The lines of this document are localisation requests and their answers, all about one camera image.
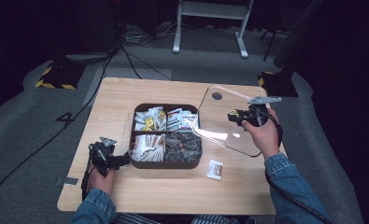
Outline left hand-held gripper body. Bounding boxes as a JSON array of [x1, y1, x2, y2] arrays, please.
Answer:
[[88, 135, 124, 178]]

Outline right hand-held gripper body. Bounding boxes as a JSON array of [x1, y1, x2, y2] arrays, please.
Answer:
[[241, 95, 283, 128]]

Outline transparent plastic lid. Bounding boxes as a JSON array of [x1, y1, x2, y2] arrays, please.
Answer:
[[192, 85, 271, 158]]

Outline brown compartment box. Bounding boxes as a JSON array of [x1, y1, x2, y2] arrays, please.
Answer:
[[129, 103, 204, 170]]

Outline person's right hand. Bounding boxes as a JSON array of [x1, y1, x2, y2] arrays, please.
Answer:
[[241, 107, 281, 161]]

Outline person's left hand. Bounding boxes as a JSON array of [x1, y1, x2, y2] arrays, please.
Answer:
[[86, 166, 117, 197]]

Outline pile of white brown sachets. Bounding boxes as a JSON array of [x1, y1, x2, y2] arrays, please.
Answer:
[[131, 133, 166, 162]]

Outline black yellow striped base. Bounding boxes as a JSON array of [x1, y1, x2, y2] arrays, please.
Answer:
[[257, 70, 300, 98], [35, 61, 84, 91]]

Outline pile of white yellow packets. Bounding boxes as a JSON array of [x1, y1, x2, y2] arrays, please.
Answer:
[[134, 106, 167, 133]]

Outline pile of white dark-label packets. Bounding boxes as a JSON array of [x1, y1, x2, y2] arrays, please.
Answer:
[[166, 107, 200, 133]]

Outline white packet with brown print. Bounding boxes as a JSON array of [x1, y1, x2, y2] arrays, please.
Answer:
[[206, 159, 224, 181]]

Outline pile of dark patterned packets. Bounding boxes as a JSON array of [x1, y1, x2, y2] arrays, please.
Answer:
[[164, 131, 203, 162]]

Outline black tripod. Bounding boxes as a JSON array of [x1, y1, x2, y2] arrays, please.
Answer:
[[259, 26, 291, 63]]

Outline dark slanted pole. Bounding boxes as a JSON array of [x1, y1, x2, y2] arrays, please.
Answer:
[[272, 0, 326, 78]]

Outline person's striped clothing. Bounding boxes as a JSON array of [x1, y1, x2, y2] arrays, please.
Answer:
[[113, 213, 256, 224]]

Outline white metal stand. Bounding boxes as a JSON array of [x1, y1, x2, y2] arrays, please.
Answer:
[[172, 0, 255, 60]]

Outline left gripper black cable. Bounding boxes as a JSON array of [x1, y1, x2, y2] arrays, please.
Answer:
[[80, 144, 96, 202]]

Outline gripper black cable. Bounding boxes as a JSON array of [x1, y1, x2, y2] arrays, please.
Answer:
[[80, 144, 96, 202], [250, 105, 334, 224]]

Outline long black floor cable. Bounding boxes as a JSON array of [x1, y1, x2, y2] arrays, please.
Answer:
[[0, 46, 120, 207]]

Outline thin black floor cable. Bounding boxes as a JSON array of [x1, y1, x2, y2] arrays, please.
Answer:
[[120, 43, 175, 82]]

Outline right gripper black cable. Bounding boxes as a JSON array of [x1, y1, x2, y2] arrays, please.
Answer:
[[250, 105, 334, 224]]

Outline bundle of floor cables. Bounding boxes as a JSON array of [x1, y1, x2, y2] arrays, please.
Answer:
[[122, 21, 176, 48]]

